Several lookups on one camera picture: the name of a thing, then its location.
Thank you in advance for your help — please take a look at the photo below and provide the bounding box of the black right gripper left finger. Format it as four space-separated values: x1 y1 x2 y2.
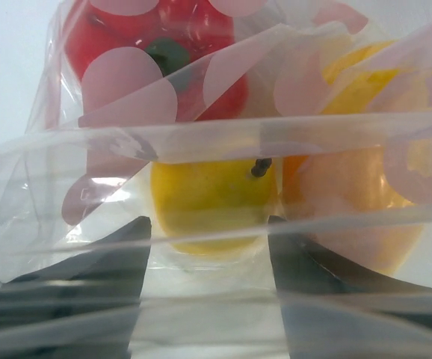
0 216 152 358

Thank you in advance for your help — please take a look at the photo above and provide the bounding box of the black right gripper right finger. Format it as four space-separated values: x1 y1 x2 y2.
267 216 432 358

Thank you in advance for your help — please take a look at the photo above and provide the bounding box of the yellow toy pear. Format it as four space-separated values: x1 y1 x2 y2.
150 158 277 237

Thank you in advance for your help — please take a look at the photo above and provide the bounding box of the clear polka dot zip bag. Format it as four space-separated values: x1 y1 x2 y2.
0 1 432 358

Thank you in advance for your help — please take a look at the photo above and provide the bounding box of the red toy pepper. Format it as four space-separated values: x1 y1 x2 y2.
59 0 250 123

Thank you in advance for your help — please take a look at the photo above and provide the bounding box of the orange toy pepper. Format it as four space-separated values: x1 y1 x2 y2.
281 147 423 274

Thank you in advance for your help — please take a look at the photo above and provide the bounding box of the yellow toy pepper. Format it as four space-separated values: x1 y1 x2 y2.
318 37 432 115

